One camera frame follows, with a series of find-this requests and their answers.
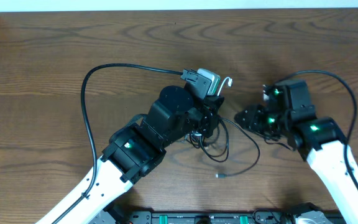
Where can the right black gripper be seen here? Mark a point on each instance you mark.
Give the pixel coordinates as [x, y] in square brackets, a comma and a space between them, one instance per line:
[252, 117]

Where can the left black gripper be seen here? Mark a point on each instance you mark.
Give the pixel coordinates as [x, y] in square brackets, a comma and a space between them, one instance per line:
[212, 116]

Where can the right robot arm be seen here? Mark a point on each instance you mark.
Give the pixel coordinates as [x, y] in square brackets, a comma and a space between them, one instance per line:
[288, 112]

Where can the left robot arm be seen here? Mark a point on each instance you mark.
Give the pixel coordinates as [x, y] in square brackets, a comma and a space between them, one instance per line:
[135, 150]

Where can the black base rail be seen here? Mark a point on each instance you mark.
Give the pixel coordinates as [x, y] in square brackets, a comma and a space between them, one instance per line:
[304, 213]

